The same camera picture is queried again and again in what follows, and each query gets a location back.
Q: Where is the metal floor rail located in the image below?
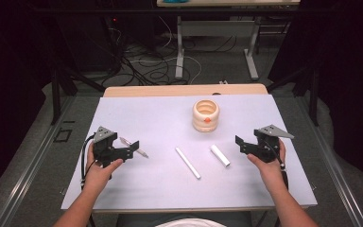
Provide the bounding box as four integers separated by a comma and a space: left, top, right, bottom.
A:
296, 94, 363, 227
0, 94, 77, 227

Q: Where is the black metal stand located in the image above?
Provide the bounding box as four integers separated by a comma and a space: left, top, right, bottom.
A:
266, 61, 321, 127
50, 61, 106, 126

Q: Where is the white table mat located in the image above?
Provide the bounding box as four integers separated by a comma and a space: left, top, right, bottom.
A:
60, 94, 319, 211

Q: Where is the white floor cable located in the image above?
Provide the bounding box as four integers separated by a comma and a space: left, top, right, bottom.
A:
129, 15, 203, 85

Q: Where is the black horizontal frame bar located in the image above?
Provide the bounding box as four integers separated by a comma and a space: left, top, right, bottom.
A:
32, 7, 330, 15

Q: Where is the person's left hand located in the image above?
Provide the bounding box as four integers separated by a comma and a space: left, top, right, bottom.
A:
84, 143, 125, 192

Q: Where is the long thin white pen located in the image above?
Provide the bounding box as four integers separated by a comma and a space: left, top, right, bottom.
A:
174, 147, 202, 181

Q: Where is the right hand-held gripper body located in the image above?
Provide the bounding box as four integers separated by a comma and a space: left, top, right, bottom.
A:
247, 124, 295, 164

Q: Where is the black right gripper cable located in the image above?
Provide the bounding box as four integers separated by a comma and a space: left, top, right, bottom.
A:
263, 140, 289, 192

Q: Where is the silver pen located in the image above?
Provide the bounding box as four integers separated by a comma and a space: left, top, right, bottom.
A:
119, 136, 149, 159

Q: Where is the short thick white marker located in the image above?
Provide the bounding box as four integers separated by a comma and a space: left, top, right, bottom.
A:
210, 144, 232, 167

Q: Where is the wooden table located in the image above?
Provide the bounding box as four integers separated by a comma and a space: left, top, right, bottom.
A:
60, 83, 319, 215

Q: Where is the grey-legged background desk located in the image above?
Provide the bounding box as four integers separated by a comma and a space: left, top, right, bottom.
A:
156, 0, 302, 81

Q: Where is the tangle of black floor cables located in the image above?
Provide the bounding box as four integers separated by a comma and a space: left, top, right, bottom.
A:
107, 26, 237, 87

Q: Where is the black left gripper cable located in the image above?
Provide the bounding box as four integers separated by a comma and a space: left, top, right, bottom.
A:
80, 133, 96, 191

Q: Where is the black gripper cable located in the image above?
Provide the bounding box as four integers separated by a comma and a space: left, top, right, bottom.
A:
80, 133, 96, 191
263, 140, 289, 192

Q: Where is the person's dark grey garment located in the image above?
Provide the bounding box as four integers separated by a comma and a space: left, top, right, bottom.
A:
116, 211, 253, 227

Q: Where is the person's white shirt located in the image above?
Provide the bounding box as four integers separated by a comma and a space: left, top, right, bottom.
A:
155, 218, 227, 227

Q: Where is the cream ribbed pen holder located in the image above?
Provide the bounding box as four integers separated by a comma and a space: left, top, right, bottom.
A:
192, 99, 220, 133

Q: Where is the black computer tower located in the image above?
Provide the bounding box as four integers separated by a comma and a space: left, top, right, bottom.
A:
56, 15, 123, 73

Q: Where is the person's right hand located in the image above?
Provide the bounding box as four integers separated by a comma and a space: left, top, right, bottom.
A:
247, 139, 287, 187

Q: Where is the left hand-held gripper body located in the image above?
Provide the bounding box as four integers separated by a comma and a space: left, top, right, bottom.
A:
93, 126, 135, 168

